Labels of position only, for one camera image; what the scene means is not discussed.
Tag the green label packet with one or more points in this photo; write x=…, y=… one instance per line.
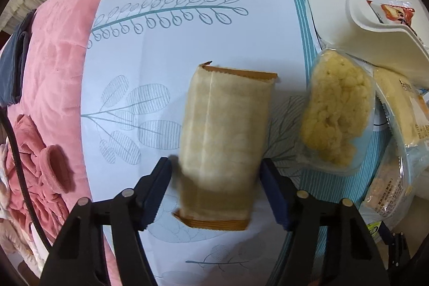
x=374, y=228

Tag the red white snack packet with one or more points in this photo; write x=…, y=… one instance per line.
x=395, y=13

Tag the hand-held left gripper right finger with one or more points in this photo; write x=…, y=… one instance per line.
x=276, y=195

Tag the puffed rice cracker clear packet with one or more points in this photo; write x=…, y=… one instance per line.
x=335, y=111

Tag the pale biscuit clear packet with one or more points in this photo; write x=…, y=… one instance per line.
x=388, y=188

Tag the beige cake packet orange edges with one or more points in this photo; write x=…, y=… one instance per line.
x=221, y=138

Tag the pale bread packet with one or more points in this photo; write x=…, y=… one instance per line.
x=405, y=108

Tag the dark blue cloth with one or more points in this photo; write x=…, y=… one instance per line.
x=13, y=65

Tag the pink quilt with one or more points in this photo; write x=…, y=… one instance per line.
x=57, y=54

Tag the white plastic tray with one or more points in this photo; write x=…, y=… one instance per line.
x=378, y=51

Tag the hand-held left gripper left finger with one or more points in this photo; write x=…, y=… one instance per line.
x=152, y=195

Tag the pink plush garment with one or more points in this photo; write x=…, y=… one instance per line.
x=37, y=172

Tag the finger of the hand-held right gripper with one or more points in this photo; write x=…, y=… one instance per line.
x=399, y=252

